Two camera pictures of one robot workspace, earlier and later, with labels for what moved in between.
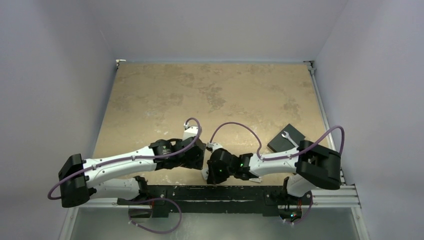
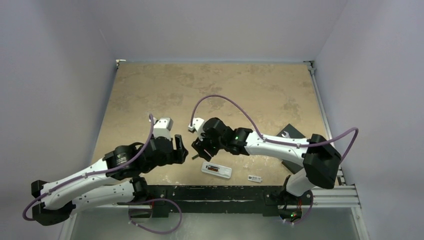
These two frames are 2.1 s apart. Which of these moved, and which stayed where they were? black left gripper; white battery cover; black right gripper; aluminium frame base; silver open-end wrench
Moved: black right gripper; black left gripper
Stayed: silver open-end wrench; white battery cover; aluminium frame base
